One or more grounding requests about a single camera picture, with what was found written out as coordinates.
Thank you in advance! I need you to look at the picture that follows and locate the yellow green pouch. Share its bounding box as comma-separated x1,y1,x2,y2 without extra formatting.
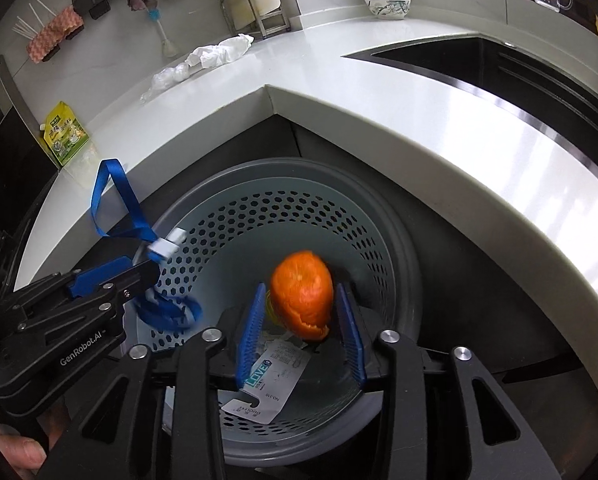
40,101,90,167

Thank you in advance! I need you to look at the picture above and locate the orange peel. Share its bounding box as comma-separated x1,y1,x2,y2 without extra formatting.
270,251,334,343

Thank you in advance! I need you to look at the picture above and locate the crumpled white plastic bag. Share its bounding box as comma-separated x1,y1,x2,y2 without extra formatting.
184,33,255,69

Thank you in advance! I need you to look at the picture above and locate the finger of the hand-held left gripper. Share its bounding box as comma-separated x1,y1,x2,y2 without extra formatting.
14,285,125,341
2,255,161,311

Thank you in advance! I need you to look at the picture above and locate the pink zigzag cloth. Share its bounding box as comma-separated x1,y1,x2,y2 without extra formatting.
26,6,85,64

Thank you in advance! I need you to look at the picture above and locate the patterned ceramic bowl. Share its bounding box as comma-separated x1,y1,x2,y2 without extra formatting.
364,0,411,21

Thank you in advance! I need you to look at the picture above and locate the white packaging card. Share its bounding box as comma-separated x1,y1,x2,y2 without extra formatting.
220,337,312,428

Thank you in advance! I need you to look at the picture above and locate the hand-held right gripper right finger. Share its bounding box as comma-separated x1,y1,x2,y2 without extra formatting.
334,282,562,480

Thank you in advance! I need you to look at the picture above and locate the clear plastic bag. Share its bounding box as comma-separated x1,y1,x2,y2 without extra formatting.
140,62,192,103

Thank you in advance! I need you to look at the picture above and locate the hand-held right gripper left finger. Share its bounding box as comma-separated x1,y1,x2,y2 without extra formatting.
42,282,269,480

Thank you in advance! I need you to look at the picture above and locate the black stove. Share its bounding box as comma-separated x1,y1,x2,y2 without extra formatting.
0,57,62,286

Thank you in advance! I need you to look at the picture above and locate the bundle of white sticks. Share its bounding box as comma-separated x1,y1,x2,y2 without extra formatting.
12,0,87,38

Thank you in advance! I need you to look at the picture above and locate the blue lanyard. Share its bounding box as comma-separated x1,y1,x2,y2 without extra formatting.
89,158,203,332

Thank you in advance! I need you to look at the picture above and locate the grey perforated trash basket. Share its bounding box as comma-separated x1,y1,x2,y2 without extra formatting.
136,157,432,473

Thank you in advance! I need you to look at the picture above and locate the metal wire rack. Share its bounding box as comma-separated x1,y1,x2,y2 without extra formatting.
220,0,291,40

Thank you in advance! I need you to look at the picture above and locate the person's left hand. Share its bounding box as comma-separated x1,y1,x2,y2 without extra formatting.
0,422,47,473

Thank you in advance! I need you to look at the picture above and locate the black kitchen sink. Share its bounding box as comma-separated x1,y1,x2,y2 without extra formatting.
341,35,598,186

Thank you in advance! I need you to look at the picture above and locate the white bottle brush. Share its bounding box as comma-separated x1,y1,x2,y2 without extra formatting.
146,7,180,58

